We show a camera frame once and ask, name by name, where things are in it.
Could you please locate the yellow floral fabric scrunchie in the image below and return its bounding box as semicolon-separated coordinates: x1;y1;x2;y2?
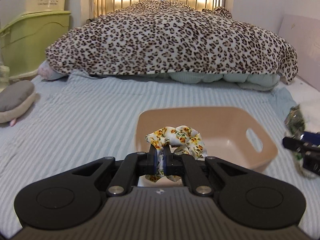
145;126;208;183

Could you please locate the white fluffy plush toy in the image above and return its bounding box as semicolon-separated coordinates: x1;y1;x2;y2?
299;99;320;133

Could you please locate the beige plastic storage basket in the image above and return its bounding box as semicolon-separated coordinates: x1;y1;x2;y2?
135;107;278;172

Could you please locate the striped blue bed sheet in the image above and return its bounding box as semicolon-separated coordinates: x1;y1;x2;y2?
1;72;319;238

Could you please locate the light green quilted duvet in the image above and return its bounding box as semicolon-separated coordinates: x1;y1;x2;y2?
120;71;281;92

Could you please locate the leopard print blanket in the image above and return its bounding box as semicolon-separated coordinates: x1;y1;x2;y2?
46;1;298;83

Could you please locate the pink pillow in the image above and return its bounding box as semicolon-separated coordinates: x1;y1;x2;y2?
37;60;67;81

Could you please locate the grey beige plush toy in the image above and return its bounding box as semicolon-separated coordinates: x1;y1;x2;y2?
1;80;37;126

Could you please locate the green plastic storage cabinet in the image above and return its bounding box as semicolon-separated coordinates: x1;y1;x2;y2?
1;11;71;80

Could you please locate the pink board against wall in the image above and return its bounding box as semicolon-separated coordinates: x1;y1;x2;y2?
279;14;320;90

